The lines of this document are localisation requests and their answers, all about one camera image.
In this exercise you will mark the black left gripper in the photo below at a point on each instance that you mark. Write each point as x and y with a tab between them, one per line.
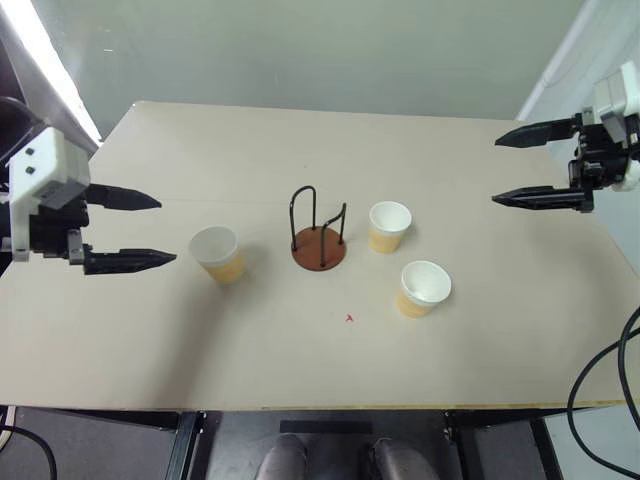
55	227

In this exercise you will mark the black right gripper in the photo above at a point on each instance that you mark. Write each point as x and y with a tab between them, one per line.
597	160

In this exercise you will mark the tan and white paper cup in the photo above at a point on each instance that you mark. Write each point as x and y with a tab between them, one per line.
412	306
385	240
225	267

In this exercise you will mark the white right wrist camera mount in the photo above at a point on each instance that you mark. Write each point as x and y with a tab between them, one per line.
612	97

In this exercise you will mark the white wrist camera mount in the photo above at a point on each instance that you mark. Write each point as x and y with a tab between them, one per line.
42	172
612	97

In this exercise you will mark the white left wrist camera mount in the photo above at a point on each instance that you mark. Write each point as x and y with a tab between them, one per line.
42	172

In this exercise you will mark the black metal table frame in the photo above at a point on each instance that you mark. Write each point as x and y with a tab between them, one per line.
185	442

